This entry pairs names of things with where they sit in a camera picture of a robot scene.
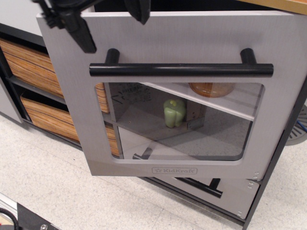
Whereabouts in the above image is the grey oven shelf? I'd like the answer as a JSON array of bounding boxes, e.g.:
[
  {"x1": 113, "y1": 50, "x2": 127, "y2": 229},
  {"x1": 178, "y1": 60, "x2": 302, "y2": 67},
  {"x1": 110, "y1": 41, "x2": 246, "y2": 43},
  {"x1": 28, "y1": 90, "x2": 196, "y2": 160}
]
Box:
[{"x1": 143, "y1": 82, "x2": 261, "y2": 121}]

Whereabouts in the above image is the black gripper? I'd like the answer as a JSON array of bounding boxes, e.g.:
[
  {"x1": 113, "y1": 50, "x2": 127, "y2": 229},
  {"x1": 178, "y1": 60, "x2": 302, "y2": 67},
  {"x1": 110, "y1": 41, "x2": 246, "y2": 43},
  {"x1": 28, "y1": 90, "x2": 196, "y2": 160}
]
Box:
[{"x1": 32, "y1": 0, "x2": 96, "y2": 53}]

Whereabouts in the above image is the green toy bell pepper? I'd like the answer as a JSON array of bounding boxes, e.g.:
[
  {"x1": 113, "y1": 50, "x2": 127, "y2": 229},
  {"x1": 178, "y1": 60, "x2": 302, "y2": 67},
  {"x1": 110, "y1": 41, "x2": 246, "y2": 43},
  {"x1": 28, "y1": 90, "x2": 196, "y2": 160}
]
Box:
[{"x1": 163, "y1": 99, "x2": 186, "y2": 128}]

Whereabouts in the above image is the orange toy pot lid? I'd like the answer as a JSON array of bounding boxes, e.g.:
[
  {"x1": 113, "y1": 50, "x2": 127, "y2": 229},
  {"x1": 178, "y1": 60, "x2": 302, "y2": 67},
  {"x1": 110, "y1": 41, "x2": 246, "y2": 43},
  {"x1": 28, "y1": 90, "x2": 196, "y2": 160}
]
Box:
[{"x1": 189, "y1": 82, "x2": 236, "y2": 98}]

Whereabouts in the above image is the black toy kitchen cabinet frame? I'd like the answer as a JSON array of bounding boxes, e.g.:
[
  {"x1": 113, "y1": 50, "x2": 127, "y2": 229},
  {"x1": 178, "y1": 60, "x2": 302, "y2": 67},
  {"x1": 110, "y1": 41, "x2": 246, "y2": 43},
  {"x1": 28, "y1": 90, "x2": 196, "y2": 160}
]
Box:
[{"x1": 0, "y1": 0, "x2": 307, "y2": 230}]

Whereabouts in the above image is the grey round floor base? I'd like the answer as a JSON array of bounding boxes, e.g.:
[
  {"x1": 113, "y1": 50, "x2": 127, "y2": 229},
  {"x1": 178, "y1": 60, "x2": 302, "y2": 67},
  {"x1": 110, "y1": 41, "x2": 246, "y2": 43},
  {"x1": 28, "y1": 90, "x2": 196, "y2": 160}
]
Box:
[{"x1": 286, "y1": 105, "x2": 307, "y2": 146}]

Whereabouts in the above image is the wood-pattern storage bin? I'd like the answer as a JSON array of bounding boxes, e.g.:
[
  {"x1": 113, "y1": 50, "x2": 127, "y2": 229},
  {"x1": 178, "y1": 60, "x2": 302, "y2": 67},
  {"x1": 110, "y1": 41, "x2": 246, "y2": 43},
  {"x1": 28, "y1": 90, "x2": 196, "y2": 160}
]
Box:
[
  {"x1": 0, "y1": 37, "x2": 110, "y2": 115},
  {"x1": 20, "y1": 92, "x2": 120, "y2": 159}
]

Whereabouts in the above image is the upper wood-pattern storage bin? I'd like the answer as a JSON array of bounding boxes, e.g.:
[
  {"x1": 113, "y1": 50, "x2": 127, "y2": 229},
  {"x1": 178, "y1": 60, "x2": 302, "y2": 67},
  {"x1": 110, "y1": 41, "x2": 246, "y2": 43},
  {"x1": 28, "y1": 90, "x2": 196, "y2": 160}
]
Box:
[{"x1": 0, "y1": 37, "x2": 110, "y2": 115}]

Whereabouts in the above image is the lower wood-pattern storage bin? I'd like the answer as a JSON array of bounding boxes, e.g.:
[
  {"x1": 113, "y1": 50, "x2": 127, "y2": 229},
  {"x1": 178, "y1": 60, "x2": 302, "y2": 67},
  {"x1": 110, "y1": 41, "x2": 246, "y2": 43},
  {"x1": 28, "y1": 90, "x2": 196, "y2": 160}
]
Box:
[{"x1": 20, "y1": 92, "x2": 120, "y2": 159}]

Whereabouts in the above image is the blue cable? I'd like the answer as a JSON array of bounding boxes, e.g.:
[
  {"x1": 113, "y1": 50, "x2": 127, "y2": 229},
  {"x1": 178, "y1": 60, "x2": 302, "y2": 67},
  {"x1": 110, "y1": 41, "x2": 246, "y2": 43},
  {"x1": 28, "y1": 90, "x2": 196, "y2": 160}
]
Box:
[{"x1": 296, "y1": 118, "x2": 307, "y2": 133}]

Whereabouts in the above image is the black oven door handle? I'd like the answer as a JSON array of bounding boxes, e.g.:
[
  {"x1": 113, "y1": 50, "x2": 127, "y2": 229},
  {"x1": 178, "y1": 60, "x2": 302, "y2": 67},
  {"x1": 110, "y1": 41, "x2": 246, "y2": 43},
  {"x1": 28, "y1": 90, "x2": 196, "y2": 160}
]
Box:
[{"x1": 89, "y1": 48, "x2": 274, "y2": 78}]

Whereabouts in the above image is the black drawer handle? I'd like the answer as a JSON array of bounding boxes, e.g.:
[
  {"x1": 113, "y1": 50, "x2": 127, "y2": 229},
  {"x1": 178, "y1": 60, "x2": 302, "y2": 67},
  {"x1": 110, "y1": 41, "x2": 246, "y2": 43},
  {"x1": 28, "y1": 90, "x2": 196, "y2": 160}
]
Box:
[{"x1": 132, "y1": 147, "x2": 223, "y2": 198}]

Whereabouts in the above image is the wooden countertop edge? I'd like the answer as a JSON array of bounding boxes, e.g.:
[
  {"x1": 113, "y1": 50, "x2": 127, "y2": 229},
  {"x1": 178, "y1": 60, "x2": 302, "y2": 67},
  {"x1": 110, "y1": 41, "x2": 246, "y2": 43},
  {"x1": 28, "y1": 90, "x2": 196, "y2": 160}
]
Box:
[{"x1": 244, "y1": 0, "x2": 307, "y2": 15}]

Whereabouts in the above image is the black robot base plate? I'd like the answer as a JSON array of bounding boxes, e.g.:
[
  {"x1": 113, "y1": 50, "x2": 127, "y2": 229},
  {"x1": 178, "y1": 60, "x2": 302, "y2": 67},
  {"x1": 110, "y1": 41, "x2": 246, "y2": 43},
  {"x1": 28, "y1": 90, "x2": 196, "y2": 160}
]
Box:
[{"x1": 0, "y1": 202, "x2": 60, "y2": 230}]

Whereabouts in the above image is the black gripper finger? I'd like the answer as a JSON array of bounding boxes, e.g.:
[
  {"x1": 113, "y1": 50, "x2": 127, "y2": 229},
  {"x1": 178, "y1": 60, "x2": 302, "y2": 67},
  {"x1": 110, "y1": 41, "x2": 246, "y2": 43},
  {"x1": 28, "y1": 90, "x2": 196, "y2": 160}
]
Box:
[{"x1": 124, "y1": 0, "x2": 151, "y2": 25}]

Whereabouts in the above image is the grey toy oven door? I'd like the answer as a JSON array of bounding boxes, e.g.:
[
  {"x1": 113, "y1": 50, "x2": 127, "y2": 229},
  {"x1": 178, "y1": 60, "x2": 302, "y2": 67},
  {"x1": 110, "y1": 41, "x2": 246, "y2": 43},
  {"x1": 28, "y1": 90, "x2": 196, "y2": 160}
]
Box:
[{"x1": 37, "y1": 11, "x2": 307, "y2": 180}]

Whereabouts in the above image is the grey lower drawer front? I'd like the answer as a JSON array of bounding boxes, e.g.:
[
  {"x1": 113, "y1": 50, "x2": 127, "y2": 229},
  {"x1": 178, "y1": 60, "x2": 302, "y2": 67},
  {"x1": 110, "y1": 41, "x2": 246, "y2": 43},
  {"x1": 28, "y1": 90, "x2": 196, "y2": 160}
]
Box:
[{"x1": 118, "y1": 126, "x2": 261, "y2": 220}]

